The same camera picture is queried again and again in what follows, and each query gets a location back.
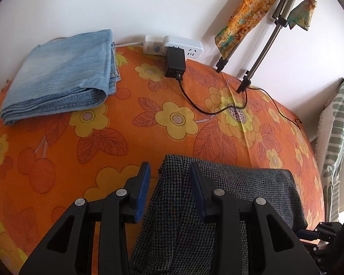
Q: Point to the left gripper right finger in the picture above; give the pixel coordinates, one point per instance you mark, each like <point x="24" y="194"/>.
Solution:
<point x="272" y="247"/>

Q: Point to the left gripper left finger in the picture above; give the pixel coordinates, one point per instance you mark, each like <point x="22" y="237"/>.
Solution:
<point x="67" y="248"/>

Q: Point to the dark grey houndstooth shorts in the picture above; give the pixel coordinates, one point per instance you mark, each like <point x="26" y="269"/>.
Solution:
<point x="175" y="240"/>

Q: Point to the orange floral bed sheet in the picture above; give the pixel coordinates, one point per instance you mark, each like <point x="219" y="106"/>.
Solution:
<point x="48" y="162"/>

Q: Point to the green white striped pillow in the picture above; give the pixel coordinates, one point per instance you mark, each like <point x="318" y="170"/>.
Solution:
<point x="329" y="151"/>

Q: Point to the folded light blue jeans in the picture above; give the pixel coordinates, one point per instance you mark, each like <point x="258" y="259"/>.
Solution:
<point x="63" y="75"/>

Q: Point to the black power adapter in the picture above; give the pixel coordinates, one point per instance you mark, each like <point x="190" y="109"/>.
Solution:
<point x="175" y="63"/>

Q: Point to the white power strip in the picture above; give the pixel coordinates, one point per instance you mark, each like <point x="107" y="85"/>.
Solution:
<point x="157" y="45"/>

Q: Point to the orange floral scarf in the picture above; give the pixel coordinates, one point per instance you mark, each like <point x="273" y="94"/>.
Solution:
<point x="250" y="13"/>

